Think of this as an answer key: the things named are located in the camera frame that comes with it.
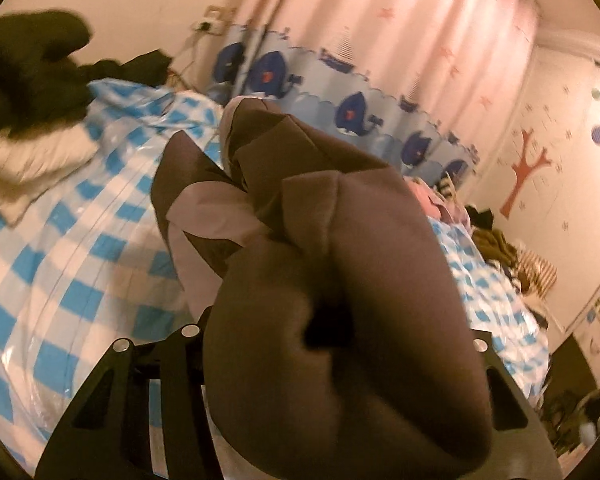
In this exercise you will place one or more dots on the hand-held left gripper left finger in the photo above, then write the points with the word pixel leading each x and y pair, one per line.
pixel 180 360

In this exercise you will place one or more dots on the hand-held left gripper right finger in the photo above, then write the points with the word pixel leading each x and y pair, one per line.
pixel 527 452

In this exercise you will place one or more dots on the pink and brown jacket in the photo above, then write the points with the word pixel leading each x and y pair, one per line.
pixel 379 260

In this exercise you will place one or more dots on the dark clothes pile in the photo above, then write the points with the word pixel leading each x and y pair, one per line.
pixel 494 245

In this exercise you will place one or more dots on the blue checkered plastic bed cover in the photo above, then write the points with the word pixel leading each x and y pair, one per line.
pixel 80 260

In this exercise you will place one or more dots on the brown striped cloth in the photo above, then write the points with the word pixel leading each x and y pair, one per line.
pixel 537 272

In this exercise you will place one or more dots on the white folded cloth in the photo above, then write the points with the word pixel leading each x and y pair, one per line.
pixel 35 160

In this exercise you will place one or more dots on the pink clothing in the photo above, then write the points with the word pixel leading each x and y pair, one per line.
pixel 429 200

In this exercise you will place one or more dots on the dark striped cloth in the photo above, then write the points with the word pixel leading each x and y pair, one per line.
pixel 448 185

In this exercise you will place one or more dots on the black fuzzy garment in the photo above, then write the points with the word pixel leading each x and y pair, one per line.
pixel 25 70

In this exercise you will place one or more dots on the pink whale print curtain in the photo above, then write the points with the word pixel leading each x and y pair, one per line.
pixel 379 25

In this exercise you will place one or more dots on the red tree wall sticker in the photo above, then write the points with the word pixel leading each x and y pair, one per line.
pixel 522 175

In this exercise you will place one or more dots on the blue dot wall sticker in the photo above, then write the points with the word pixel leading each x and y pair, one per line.
pixel 599 136

